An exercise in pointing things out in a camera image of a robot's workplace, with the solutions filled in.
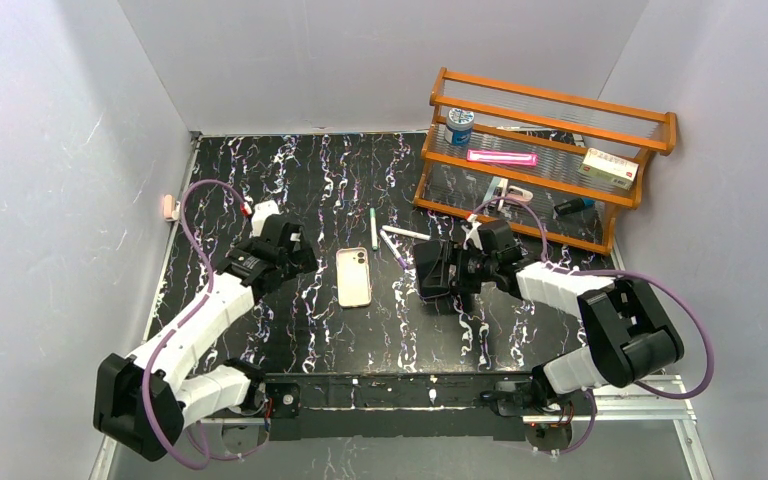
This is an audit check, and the bare black phone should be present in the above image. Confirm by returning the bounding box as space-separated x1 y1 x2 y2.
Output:
413 240 451 300

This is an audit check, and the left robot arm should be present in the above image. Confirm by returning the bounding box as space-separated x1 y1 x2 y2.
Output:
92 213 317 461

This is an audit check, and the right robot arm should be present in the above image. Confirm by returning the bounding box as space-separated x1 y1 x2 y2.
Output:
422 220 684 404

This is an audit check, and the purple capped white marker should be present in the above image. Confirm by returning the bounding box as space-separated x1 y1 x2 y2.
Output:
379 228 409 270

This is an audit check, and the white pen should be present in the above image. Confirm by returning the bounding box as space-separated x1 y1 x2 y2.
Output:
382 225 431 241

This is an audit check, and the green capped white marker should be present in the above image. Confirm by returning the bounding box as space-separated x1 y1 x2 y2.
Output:
368 207 379 251

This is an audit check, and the light blue stapler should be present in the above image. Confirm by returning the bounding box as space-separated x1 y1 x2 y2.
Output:
482 177 508 212

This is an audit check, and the orange wooden shelf rack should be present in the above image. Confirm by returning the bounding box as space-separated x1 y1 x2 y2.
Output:
413 68 678 255

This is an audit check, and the blue white round jar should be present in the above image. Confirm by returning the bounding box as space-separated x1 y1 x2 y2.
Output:
444 108 475 146

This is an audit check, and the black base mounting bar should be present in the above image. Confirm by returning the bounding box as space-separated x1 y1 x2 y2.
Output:
265 372 553 441

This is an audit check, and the white red small box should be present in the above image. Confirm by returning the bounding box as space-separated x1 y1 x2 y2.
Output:
578 148 639 190

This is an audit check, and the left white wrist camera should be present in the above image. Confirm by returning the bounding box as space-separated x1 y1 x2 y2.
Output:
251 200 280 237

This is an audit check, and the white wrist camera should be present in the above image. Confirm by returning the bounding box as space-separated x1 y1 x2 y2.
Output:
463 213 483 251
251 200 280 237

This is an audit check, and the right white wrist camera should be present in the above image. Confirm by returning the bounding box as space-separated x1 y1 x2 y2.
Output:
463 213 483 251

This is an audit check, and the pink wall clip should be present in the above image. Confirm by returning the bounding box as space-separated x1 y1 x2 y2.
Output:
162 194 180 222

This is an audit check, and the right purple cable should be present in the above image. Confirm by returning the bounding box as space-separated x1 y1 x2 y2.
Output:
466 195 717 458

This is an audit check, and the purple cable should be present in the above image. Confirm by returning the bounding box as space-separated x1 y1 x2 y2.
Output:
466 195 717 458
140 179 256 472

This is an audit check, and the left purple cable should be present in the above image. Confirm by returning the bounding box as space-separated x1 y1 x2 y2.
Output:
140 179 256 472

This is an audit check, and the aluminium frame rail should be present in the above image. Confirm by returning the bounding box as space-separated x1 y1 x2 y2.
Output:
108 376 698 425

